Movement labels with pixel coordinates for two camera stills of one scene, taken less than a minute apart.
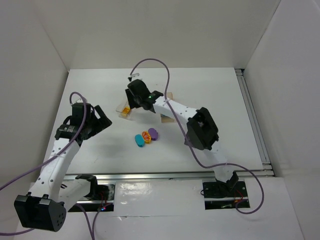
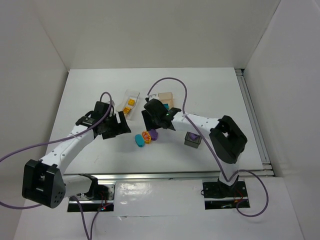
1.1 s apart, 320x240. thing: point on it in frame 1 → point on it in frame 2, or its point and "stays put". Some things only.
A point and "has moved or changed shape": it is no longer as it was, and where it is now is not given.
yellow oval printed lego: x=147 y=137 stays put
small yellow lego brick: x=126 y=110 has moved or changed shape
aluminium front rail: x=155 y=176 stays put
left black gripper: x=100 y=120 → x=116 y=126
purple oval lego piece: x=153 y=133 stays put
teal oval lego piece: x=139 y=140 stays put
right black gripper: x=129 y=96 → x=149 y=122
